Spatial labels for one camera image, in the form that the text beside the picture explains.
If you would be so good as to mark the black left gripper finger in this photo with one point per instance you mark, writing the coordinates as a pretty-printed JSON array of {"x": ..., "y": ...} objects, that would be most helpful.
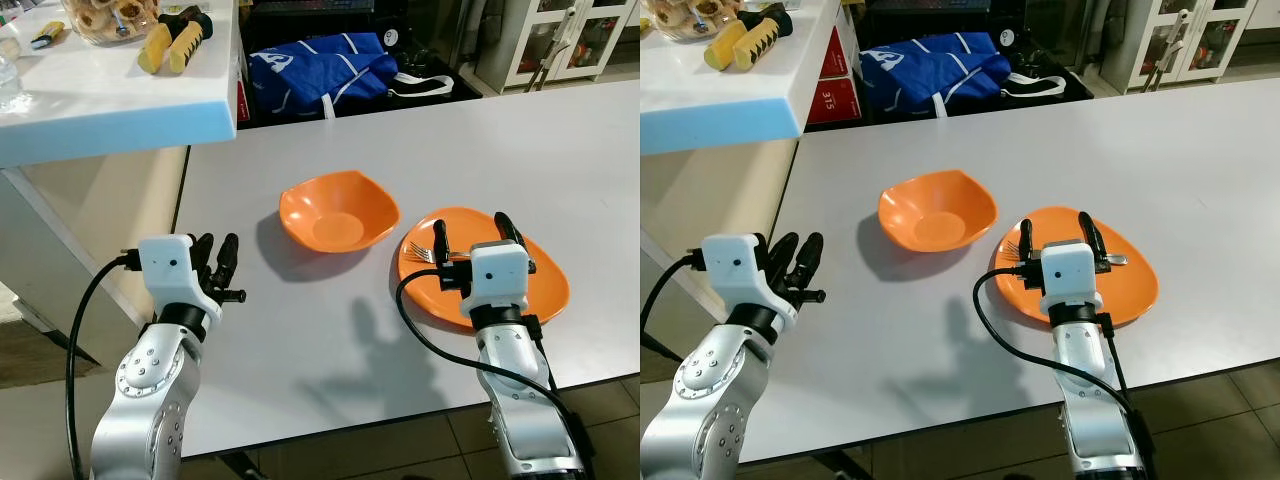
[
  {"x": 786, "y": 255},
  {"x": 228, "y": 260},
  {"x": 205, "y": 250},
  {"x": 812, "y": 260}
]

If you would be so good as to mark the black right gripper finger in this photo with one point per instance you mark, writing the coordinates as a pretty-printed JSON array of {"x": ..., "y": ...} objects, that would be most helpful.
[
  {"x": 1090, "y": 232},
  {"x": 508, "y": 228},
  {"x": 440, "y": 242},
  {"x": 1026, "y": 240}
]

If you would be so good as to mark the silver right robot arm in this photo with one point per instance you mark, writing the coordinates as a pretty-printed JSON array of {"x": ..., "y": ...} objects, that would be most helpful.
[
  {"x": 1090, "y": 400},
  {"x": 520, "y": 400}
]

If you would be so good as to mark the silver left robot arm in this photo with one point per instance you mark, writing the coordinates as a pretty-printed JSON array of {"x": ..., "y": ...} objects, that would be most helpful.
[
  {"x": 150, "y": 390},
  {"x": 700, "y": 400}
]

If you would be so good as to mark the orange plate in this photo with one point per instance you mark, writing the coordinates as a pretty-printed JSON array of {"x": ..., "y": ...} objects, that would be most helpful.
[
  {"x": 1130, "y": 290},
  {"x": 540, "y": 290}
]

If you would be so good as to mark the beige counter base panel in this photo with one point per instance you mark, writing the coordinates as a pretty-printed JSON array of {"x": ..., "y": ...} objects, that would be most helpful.
[
  {"x": 700, "y": 200},
  {"x": 100, "y": 210}
]

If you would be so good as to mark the red cardboard box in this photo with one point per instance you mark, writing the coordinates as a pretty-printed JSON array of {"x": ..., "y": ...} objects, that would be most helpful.
[
  {"x": 243, "y": 102},
  {"x": 835, "y": 102},
  {"x": 835, "y": 55}
]

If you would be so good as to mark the black table leg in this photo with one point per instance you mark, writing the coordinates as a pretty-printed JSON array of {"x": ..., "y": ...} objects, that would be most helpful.
[
  {"x": 238, "y": 468},
  {"x": 838, "y": 468}
]

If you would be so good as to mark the white counter top blue edge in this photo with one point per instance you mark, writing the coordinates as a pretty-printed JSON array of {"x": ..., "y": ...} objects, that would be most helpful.
[
  {"x": 720, "y": 95},
  {"x": 100, "y": 100}
]

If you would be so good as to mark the blue bag with white print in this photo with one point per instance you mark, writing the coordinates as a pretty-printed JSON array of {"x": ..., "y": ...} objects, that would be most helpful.
[
  {"x": 920, "y": 70},
  {"x": 310, "y": 70}
]

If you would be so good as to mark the round black white badge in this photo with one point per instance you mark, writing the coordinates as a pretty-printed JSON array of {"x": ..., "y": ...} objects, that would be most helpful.
[
  {"x": 1005, "y": 37},
  {"x": 392, "y": 38}
]

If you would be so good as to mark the white glass door cabinet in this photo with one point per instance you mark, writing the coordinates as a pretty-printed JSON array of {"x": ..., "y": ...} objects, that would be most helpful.
[
  {"x": 1215, "y": 40},
  {"x": 600, "y": 40}
]

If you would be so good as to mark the clear jar of pastries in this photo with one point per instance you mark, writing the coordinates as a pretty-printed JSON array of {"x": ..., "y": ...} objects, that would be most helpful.
[
  {"x": 690, "y": 18},
  {"x": 105, "y": 22}
]

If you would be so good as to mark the clear plastic bottle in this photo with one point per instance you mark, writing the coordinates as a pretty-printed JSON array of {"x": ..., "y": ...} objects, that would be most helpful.
[{"x": 10, "y": 85}]

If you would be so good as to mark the small blue yellow tool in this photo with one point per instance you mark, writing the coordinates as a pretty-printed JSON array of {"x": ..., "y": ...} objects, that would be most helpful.
[{"x": 47, "y": 35}]

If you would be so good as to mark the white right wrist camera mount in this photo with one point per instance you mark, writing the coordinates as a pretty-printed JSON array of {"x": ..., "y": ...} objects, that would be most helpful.
[
  {"x": 498, "y": 272},
  {"x": 1070, "y": 272}
]

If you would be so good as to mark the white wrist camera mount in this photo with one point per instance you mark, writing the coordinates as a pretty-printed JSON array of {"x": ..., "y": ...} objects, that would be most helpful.
[
  {"x": 730, "y": 262},
  {"x": 1070, "y": 272},
  {"x": 498, "y": 272},
  {"x": 165, "y": 262}
]

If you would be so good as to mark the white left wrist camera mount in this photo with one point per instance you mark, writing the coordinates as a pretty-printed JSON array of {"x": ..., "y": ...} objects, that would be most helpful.
[
  {"x": 165, "y": 262},
  {"x": 730, "y": 262}
]

